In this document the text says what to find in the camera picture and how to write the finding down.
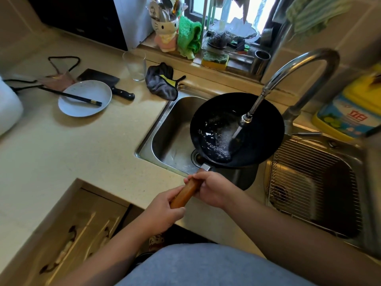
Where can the person's left hand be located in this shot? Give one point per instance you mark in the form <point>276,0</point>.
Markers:
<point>159,208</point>

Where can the person's right hand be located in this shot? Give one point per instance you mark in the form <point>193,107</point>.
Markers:
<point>215,187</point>

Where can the person's right thumb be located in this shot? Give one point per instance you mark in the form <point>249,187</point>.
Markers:
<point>195,176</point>

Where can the person's left thumb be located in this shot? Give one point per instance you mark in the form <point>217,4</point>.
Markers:
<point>175,190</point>

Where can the person's left forearm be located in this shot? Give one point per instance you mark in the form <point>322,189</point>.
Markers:
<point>98,256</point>

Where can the person's right forearm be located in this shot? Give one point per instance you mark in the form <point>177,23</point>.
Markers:
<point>300,241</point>

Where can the stainless steel double sink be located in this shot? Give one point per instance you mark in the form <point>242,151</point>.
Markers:
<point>175,136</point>

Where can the person's grey shirt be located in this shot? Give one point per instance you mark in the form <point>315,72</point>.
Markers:
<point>205,265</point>

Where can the dark grey cloth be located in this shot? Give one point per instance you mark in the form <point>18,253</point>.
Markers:
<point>162,81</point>

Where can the yellow green sponge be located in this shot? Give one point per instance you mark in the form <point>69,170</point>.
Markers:
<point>215,60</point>

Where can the clear drinking glass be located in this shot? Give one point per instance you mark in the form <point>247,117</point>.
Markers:
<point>134,65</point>

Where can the white round plate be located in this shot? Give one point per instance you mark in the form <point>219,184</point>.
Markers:
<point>84,98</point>

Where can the steel cup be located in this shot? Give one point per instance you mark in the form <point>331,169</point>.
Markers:
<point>260,64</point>

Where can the steel sink faucet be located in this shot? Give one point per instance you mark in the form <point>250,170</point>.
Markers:
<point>294,89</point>

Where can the green scrubbing cloth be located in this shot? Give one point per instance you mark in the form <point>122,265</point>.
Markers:
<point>188,37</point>

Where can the black chopsticks pair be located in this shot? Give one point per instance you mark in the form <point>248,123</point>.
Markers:
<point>71,96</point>

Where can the steel wool scrubber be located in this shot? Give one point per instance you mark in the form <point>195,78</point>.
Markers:
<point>219,38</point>

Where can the white cat utensil holder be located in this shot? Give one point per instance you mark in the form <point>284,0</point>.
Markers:
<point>165,32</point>

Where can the pink face mask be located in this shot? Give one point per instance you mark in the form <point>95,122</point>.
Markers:
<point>58,78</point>

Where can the yellow dish soap bottle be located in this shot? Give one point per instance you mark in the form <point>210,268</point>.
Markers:
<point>351,110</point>

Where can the utensils in holder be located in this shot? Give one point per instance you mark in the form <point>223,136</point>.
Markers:
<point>165,7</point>

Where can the white appliance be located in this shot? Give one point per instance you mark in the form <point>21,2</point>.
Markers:
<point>7,107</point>

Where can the striped green towel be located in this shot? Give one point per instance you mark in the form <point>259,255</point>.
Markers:
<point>315,13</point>

